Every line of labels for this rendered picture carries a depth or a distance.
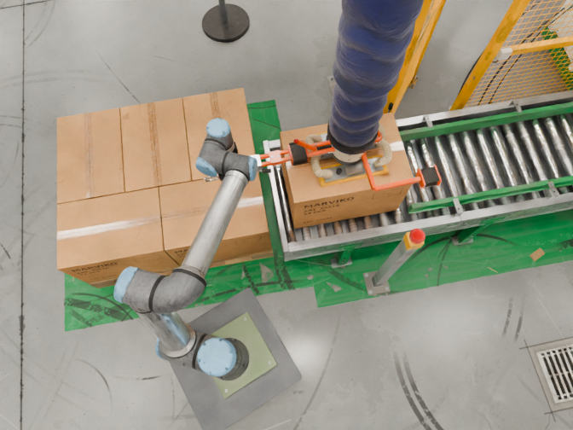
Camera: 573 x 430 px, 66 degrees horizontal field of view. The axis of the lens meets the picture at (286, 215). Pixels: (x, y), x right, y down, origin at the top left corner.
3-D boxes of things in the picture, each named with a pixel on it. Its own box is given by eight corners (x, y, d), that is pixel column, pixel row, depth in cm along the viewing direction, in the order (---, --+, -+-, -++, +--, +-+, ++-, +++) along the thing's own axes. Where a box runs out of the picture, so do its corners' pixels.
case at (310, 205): (379, 149, 265) (392, 112, 227) (396, 210, 251) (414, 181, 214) (281, 166, 262) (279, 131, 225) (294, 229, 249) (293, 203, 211)
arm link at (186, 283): (185, 314, 128) (259, 150, 165) (146, 302, 130) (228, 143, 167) (192, 328, 137) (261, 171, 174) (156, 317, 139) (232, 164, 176)
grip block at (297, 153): (303, 145, 211) (304, 139, 205) (309, 163, 207) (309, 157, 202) (287, 148, 210) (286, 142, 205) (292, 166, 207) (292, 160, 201)
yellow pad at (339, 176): (382, 155, 219) (384, 150, 214) (388, 173, 216) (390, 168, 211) (315, 170, 217) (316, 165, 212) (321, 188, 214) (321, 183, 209)
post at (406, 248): (379, 276, 294) (420, 229, 200) (382, 286, 292) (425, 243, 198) (370, 278, 294) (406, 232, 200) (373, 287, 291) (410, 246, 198)
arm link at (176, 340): (196, 373, 191) (147, 310, 128) (159, 361, 194) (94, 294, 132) (209, 339, 199) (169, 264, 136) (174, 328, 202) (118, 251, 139)
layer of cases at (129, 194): (249, 120, 321) (243, 87, 283) (272, 250, 287) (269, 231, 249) (84, 148, 315) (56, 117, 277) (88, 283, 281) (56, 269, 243)
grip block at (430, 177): (432, 169, 204) (436, 164, 200) (438, 185, 201) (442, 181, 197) (415, 173, 204) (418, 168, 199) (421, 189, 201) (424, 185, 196)
